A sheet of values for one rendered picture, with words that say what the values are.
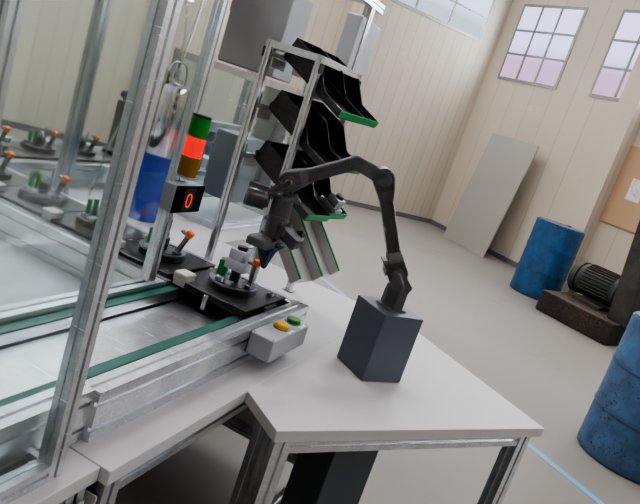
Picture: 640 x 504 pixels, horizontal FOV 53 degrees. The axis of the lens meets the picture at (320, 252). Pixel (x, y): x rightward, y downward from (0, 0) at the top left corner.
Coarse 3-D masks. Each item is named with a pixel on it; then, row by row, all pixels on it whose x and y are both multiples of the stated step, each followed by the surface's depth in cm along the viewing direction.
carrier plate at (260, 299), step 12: (204, 276) 184; (192, 288) 173; (204, 288) 174; (264, 288) 191; (216, 300) 170; (228, 300) 171; (240, 300) 174; (252, 300) 177; (264, 300) 181; (276, 300) 184; (240, 312) 168; (252, 312) 171
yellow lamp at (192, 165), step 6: (186, 156) 159; (180, 162) 160; (186, 162) 159; (192, 162) 159; (198, 162) 160; (180, 168) 160; (186, 168) 159; (192, 168) 160; (198, 168) 162; (180, 174) 160; (186, 174) 160; (192, 174) 160
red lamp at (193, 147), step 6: (186, 138) 159; (192, 138) 158; (186, 144) 159; (192, 144) 158; (198, 144) 158; (204, 144) 160; (186, 150) 159; (192, 150) 158; (198, 150) 159; (192, 156) 159; (198, 156) 160
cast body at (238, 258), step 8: (232, 248) 178; (240, 248) 178; (248, 248) 180; (224, 256) 182; (232, 256) 179; (240, 256) 178; (248, 256) 180; (224, 264) 180; (232, 264) 179; (240, 264) 178; (248, 264) 179; (240, 272) 178; (248, 272) 181
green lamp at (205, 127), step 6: (192, 120) 157; (198, 120) 157; (204, 120) 157; (192, 126) 157; (198, 126) 157; (204, 126) 157; (192, 132) 158; (198, 132) 157; (204, 132) 158; (198, 138) 158; (204, 138) 159
